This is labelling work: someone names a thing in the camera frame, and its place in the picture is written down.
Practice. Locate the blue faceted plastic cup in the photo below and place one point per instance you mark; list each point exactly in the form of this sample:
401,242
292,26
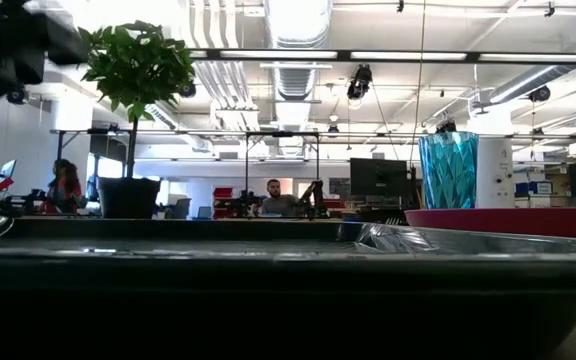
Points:
448,170

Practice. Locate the red round plate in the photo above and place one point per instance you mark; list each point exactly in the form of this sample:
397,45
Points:
508,222

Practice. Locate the background black robot arm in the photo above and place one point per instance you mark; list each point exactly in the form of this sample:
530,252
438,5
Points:
245,204
315,197

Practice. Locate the dark green plastic tray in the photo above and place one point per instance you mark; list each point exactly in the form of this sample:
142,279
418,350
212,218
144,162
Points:
218,280

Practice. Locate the person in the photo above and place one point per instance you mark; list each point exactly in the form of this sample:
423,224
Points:
278,204
63,190

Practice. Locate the red storage boxes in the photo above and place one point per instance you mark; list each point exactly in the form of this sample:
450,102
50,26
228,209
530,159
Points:
223,200

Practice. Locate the black ceiling spotlight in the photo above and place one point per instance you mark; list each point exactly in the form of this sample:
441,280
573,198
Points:
188,90
539,93
16,95

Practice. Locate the black overhead light bar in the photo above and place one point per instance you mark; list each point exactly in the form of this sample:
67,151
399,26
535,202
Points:
343,55

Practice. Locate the leafy tree in black pot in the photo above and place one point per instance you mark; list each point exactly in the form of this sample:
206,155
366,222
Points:
135,65

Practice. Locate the white round column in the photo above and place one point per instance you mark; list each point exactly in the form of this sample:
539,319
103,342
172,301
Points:
494,175

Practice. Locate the blue storage bins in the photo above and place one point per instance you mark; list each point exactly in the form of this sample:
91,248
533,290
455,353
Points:
533,188

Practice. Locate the black background workstation frame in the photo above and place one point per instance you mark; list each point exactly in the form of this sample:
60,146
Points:
246,150

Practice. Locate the hanging black camera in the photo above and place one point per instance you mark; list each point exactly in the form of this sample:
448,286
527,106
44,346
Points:
360,80

